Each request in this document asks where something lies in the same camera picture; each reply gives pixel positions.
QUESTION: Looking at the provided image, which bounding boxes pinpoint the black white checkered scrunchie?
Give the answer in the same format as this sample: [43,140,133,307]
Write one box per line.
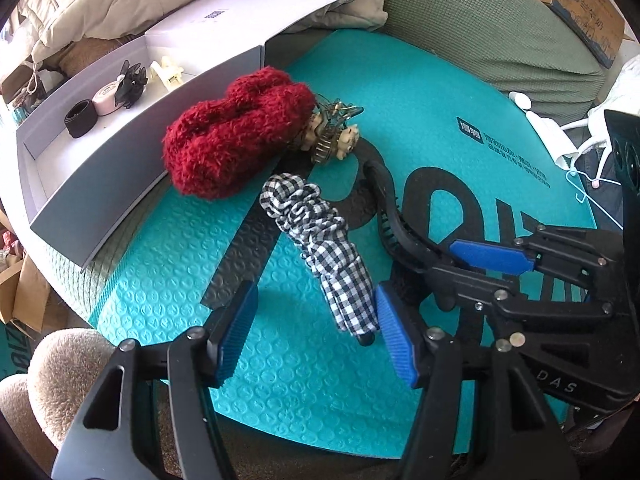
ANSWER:
[260,172,381,346]

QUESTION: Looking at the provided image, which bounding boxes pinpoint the gold wire hair clip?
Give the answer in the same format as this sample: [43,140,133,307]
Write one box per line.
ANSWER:
[312,95,366,121]

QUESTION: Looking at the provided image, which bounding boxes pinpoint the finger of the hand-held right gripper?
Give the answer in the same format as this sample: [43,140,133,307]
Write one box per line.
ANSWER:
[424,266,617,322]
[447,225,626,288]

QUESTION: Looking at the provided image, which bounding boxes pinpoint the black claw hair clip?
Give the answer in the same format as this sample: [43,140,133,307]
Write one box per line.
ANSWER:
[116,60,149,109]

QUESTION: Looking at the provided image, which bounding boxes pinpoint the beige brown claw clip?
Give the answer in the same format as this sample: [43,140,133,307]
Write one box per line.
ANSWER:
[302,112,362,165]

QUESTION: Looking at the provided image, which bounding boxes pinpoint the black banana hair clip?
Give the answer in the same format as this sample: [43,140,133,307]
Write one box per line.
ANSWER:
[362,160,451,271]

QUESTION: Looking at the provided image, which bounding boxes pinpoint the pink round jar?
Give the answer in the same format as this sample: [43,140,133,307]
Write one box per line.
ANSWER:
[92,81,126,117]

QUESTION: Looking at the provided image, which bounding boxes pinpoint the open cardboard box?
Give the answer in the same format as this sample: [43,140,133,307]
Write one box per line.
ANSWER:
[0,255,66,341]

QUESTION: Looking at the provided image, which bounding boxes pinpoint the green sofa cover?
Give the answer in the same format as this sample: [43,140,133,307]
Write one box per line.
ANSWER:
[372,0,608,111]

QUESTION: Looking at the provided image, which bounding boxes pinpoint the beige padded jacket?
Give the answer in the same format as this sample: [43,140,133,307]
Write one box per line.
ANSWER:
[10,0,388,68]

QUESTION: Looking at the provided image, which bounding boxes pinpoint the printed cardboard box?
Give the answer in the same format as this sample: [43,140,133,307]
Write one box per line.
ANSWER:
[547,0,626,68]

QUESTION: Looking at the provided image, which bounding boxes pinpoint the fuzzy beige cloth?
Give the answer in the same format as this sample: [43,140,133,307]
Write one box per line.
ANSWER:
[0,327,118,461]

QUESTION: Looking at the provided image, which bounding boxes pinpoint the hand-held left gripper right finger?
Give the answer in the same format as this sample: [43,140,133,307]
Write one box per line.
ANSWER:
[374,281,571,480]

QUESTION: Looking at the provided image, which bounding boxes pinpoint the brown drawstring pouch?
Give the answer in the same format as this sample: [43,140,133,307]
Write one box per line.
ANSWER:
[0,57,46,106]

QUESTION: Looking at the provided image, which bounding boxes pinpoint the red fuzzy scrunchie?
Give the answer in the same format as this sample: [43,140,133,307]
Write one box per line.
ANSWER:
[162,66,317,198]

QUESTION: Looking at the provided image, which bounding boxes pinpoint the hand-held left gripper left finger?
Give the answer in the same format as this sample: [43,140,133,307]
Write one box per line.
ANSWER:
[50,280,260,480]

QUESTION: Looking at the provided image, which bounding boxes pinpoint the black elastic hair band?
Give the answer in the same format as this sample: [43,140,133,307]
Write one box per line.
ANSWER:
[63,100,97,139]

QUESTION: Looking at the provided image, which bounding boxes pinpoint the teal bubble mailer bag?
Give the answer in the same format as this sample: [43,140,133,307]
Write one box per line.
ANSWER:
[89,27,598,461]

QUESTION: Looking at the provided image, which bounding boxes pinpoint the thin white hanger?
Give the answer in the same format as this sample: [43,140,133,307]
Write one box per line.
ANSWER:
[567,167,626,241]

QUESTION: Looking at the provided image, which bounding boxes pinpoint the cream banana hair clip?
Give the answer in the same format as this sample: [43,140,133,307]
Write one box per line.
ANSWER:
[149,56,185,92]

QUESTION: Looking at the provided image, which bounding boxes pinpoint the white cardboard gift box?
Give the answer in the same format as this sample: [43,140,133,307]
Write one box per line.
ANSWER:
[15,0,370,267]

